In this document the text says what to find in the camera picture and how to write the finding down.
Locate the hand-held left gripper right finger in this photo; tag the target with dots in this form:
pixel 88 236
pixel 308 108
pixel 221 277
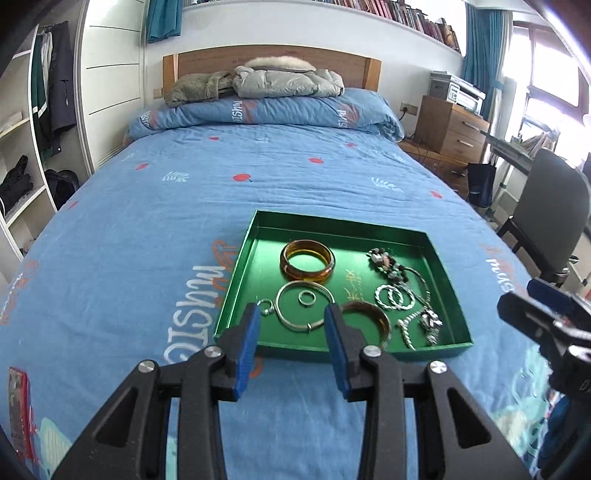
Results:
pixel 334 350

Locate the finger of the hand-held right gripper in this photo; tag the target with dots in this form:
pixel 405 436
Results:
pixel 549 293
pixel 526 314

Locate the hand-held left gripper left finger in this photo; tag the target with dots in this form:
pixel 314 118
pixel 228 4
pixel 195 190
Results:
pixel 247 350

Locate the thin amber bangle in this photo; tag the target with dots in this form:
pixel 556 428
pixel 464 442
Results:
pixel 383 323

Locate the twisted silver bangle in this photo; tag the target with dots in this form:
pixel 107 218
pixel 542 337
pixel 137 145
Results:
pixel 410 302
pixel 382 302

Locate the green metal tray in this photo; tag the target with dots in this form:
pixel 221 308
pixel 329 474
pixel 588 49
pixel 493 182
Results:
pixel 360 258

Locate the person's right forearm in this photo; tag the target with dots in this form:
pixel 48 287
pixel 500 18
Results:
pixel 570 434

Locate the plain silver bangle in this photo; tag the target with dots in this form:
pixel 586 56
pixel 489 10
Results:
pixel 279 309

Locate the thick amber bangle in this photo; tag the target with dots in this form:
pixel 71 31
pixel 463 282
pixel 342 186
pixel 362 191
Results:
pixel 323 272

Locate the dark chair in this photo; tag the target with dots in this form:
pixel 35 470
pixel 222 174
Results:
pixel 554 207

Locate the black waste bin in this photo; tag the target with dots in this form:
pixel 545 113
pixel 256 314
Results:
pixel 482 184

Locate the glass desk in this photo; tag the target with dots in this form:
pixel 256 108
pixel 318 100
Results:
pixel 512 147

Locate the blue printed bedsheet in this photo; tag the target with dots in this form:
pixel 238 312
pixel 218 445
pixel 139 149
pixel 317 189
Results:
pixel 184 207

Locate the wooden chest of drawers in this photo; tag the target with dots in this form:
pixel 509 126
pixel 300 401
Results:
pixel 455 129

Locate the white printer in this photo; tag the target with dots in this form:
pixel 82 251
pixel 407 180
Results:
pixel 455 90

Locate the folded blue quilt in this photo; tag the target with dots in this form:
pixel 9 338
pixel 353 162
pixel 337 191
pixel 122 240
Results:
pixel 277 115

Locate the long teal curtain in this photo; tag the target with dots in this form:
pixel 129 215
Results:
pixel 480 55

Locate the olive fur coat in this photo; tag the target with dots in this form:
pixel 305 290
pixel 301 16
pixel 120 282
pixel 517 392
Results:
pixel 194 90

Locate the grey down jacket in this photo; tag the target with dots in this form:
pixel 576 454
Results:
pixel 286 81

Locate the folded black clothes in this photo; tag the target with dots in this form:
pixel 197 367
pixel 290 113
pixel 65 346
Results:
pixel 16 184

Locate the wooden headboard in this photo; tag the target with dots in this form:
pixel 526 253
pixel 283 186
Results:
pixel 203 60

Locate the white open wardrobe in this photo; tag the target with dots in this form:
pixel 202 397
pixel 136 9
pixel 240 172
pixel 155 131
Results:
pixel 18 138

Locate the row of books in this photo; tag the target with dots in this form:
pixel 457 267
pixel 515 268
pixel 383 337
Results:
pixel 392 9

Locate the hanging dark jacket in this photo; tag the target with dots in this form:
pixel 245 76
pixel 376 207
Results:
pixel 62 83

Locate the hanging green white garment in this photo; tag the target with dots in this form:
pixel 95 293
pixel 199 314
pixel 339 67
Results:
pixel 40 92

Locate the short teal curtain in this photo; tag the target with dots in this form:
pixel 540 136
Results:
pixel 164 21

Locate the wall power outlet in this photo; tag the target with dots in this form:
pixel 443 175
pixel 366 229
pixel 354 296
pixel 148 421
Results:
pixel 408 109

